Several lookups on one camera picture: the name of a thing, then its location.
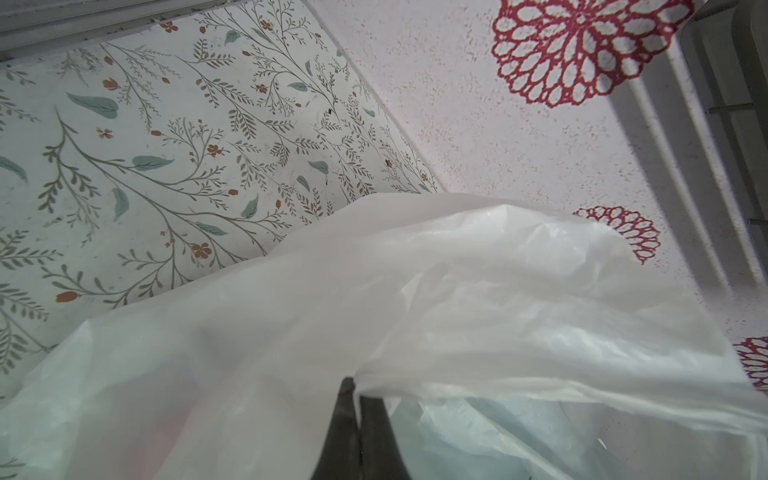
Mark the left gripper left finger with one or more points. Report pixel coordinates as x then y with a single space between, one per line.
340 455

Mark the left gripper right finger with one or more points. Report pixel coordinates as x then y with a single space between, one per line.
380 455

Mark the white plastic bag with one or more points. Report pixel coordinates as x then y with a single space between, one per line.
508 342

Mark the grey wall shelf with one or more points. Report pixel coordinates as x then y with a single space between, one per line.
725 47

